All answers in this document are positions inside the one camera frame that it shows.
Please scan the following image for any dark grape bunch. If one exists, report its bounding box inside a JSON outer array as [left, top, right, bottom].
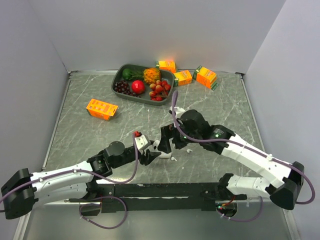
[[113, 80, 139, 98]]

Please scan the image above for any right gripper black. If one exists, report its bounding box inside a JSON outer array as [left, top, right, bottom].
[[157, 121, 201, 153]]

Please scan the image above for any orange box front left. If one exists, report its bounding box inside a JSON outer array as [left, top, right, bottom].
[[86, 98, 118, 121]]

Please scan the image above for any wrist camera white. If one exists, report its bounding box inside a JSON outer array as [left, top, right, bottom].
[[133, 131, 152, 151], [169, 106, 186, 119]]

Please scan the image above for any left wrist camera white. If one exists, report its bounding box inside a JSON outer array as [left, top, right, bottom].
[[133, 131, 152, 151]]

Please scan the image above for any orange box back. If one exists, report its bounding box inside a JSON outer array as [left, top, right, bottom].
[[155, 61, 177, 74]]

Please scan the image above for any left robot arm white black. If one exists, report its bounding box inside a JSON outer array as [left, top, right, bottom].
[[0, 141, 165, 220]]

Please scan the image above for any red pomegranate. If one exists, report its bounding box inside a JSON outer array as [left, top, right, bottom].
[[131, 80, 146, 95]]

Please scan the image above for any orange box middle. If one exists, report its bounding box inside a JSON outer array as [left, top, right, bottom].
[[173, 70, 193, 87]]

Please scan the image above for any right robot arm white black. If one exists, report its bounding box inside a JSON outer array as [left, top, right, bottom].
[[157, 109, 304, 210]]

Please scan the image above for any white gold-rimmed charging case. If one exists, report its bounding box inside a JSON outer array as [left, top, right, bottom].
[[152, 140, 172, 159]]

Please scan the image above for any orange spiky fruit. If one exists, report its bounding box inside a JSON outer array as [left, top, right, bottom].
[[142, 68, 161, 85]]

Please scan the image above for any green herb sprig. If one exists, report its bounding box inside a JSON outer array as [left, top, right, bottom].
[[129, 70, 144, 81]]

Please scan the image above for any dark grey fruit tray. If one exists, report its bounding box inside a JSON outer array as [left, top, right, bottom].
[[111, 64, 175, 106]]

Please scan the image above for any orange box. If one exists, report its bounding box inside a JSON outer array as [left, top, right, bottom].
[[173, 70, 193, 87], [86, 98, 118, 121], [155, 61, 177, 74], [192, 65, 218, 90]]

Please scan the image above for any aluminium frame left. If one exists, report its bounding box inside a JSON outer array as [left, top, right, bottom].
[[13, 72, 74, 240]]

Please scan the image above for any orange box right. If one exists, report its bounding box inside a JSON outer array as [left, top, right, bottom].
[[192, 65, 218, 90]]

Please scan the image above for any red lychee bunch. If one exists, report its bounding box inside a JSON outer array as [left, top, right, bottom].
[[149, 80, 172, 102]]

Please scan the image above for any green fruit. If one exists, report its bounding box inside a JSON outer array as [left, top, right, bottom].
[[122, 68, 133, 81]]

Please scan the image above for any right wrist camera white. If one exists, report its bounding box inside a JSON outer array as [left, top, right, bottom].
[[169, 106, 186, 119]]

